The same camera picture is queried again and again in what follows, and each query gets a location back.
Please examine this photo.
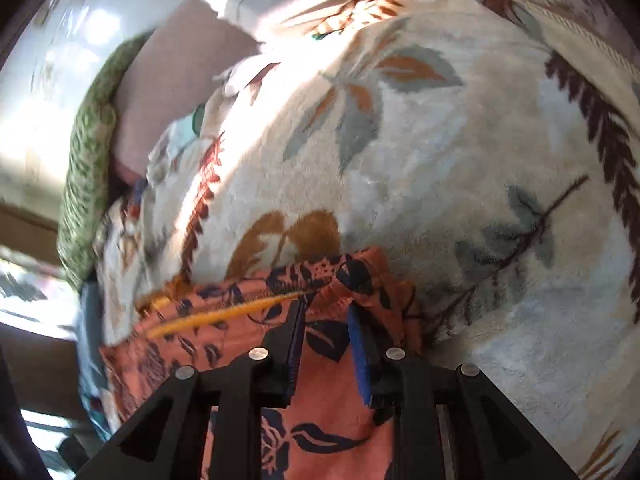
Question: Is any stained glass window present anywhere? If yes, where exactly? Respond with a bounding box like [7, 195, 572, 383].
[0, 245, 81, 326]

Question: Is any green patterned pillow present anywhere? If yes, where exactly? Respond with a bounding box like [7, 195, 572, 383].
[57, 30, 156, 291]

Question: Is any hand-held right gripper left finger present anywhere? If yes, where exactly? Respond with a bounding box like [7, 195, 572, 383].
[75, 300, 307, 480]

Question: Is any blue cloth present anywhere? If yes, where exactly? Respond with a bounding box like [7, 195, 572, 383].
[75, 280, 113, 441]

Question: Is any orange floral shirt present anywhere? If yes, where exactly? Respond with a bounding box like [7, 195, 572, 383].
[100, 247, 426, 480]

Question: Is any pink bed sheet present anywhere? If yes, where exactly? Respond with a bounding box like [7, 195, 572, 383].
[112, 0, 261, 186]

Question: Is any white teal sock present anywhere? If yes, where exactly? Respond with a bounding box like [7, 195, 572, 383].
[165, 102, 207, 142]

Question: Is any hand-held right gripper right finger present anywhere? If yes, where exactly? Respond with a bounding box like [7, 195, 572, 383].
[348, 305, 581, 480]

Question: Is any leaf print blanket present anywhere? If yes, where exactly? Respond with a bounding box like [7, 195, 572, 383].
[80, 0, 640, 480]

